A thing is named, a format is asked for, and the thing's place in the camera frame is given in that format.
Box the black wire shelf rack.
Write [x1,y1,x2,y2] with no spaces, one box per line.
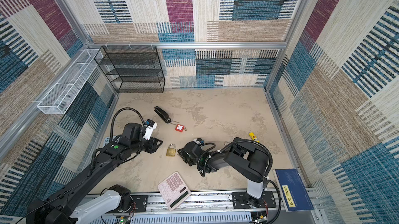
[94,45,165,93]

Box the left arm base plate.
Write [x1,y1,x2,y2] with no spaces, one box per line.
[127,195,149,215]

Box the aluminium mounting rail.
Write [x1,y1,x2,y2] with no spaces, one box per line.
[52,188,291,215]

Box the blue book with yellow label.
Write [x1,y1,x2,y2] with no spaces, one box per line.
[273,169,314,212]

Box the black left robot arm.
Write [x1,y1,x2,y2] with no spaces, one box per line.
[26,117,163,224]

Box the yellow marker pen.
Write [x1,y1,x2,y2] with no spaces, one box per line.
[249,132,259,142]

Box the white wire mesh basket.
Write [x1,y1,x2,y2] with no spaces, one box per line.
[37,49,98,115]

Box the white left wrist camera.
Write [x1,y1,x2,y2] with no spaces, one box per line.
[143,119,158,141]

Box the pink calculator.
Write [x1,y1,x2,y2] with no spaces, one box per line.
[158,172,191,211]

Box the colourful paperback book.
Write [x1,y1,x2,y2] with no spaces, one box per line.
[104,135,121,146]

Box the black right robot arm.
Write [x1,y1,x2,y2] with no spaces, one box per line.
[177,137,273,208]

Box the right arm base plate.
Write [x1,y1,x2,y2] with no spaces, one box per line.
[229,191,277,209]

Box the brass padlock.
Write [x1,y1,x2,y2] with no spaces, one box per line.
[166,144,176,157]

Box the red padlock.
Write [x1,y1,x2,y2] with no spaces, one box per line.
[171,121,187,132]

